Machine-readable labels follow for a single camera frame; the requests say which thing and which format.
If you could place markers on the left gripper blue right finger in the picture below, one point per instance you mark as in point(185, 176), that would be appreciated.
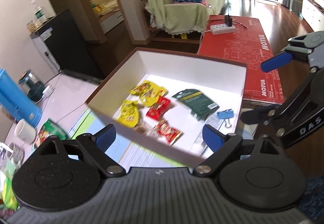
point(213, 138)

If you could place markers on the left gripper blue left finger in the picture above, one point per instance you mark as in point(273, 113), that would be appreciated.
point(104, 138)

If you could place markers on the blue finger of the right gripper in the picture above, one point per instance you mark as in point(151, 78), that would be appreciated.
point(276, 62)
point(256, 116)

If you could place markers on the blue binder clip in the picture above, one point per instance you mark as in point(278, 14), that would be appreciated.
point(226, 115)

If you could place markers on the red snack packet gold label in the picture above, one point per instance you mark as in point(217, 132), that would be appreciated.
point(157, 110)

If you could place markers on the yellow snack packet small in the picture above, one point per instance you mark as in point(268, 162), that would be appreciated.
point(129, 115)

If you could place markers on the red motul floor mat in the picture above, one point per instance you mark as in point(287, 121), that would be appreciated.
point(248, 45)

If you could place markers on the dark green sachet card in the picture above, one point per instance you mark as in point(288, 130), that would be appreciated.
point(199, 104)

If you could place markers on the red yellow candy packet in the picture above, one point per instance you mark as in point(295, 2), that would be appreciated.
point(170, 133)

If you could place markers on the green snack bag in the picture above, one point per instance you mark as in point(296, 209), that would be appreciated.
point(49, 128)

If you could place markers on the white power strip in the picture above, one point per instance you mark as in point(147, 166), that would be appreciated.
point(220, 29)

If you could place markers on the yellow snack packet large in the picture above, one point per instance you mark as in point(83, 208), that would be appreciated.
point(148, 92)

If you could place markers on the brown white storage box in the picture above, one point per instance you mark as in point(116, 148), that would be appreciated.
point(220, 80)

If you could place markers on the black charger plug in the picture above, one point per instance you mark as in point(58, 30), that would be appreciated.
point(228, 20)

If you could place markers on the white power adapter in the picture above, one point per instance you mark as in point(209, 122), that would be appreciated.
point(48, 91)

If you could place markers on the white ceramic cup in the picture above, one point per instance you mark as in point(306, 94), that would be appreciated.
point(25, 132)

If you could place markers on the dark green humidifier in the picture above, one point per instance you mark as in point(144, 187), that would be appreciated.
point(32, 86)

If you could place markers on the grey patterned mug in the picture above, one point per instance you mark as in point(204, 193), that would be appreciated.
point(13, 152)

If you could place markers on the blue thermos jug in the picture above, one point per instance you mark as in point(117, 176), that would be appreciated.
point(17, 103)

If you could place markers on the black mini fridge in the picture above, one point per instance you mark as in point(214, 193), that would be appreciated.
point(62, 46)

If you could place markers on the green covered sofa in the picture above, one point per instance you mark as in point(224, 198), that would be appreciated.
point(181, 16)

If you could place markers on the green tissue pack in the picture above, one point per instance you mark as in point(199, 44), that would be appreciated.
point(7, 194)

